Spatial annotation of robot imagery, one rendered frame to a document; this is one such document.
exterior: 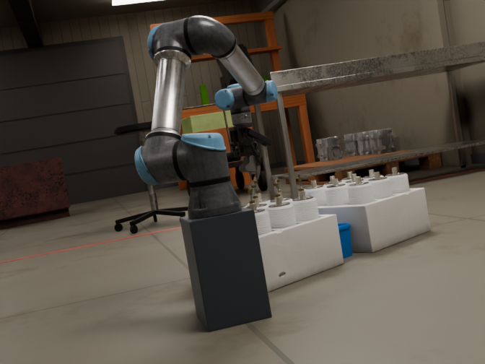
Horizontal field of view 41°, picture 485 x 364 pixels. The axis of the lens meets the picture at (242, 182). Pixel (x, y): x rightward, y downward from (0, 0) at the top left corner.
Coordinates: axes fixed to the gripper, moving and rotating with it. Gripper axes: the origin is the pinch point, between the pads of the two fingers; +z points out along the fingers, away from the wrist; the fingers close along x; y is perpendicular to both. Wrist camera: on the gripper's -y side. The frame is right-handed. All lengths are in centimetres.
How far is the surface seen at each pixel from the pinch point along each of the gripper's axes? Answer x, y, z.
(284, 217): 30.3, 8.1, 13.7
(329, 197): 5.4, -27.9, 13.7
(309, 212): 27.6, -3.8, 14.4
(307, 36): -490, -369, -134
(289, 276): 35.1, 12.9, 32.4
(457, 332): 114, 18, 35
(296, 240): 33.7, 6.8, 21.7
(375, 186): 15.8, -43.1, 12.2
